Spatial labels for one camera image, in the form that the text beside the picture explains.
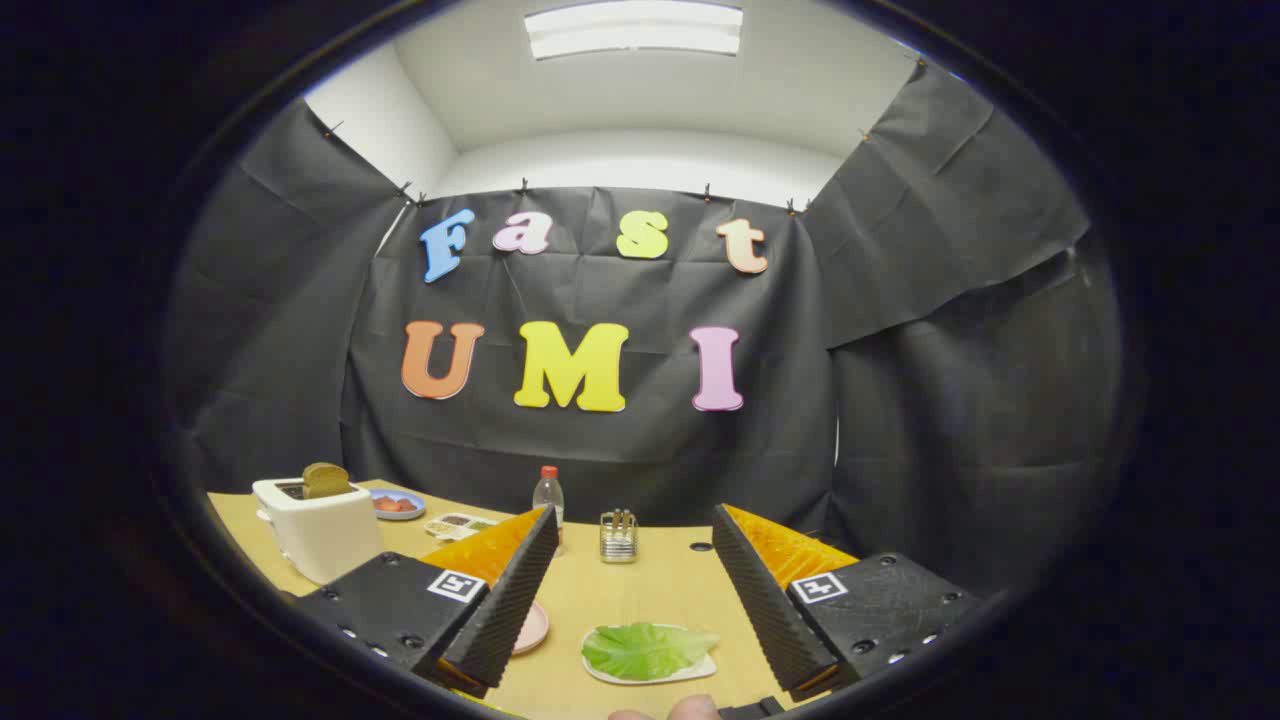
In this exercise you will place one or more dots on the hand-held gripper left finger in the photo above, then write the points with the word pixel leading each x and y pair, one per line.
pixel 510 610

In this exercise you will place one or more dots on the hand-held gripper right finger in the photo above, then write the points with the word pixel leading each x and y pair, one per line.
pixel 765 610

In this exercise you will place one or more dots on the green lettuce leaf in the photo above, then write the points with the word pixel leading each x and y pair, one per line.
pixel 640 650

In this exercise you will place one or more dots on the brown bread slice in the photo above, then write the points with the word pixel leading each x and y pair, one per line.
pixel 326 480

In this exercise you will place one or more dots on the pink plate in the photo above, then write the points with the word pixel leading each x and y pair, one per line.
pixel 533 630

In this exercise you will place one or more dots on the white plate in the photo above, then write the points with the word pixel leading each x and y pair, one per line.
pixel 690 672

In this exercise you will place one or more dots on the white divided seasoning tray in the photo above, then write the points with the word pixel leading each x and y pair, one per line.
pixel 458 524

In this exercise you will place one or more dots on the clear plastic water bottle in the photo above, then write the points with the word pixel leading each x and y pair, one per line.
pixel 547 492

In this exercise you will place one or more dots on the blue plate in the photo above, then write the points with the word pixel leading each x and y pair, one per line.
pixel 400 514

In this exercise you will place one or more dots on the red food pieces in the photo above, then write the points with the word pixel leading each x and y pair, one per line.
pixel 394 504

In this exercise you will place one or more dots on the white toaster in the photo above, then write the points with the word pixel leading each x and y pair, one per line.
pixel 325 540

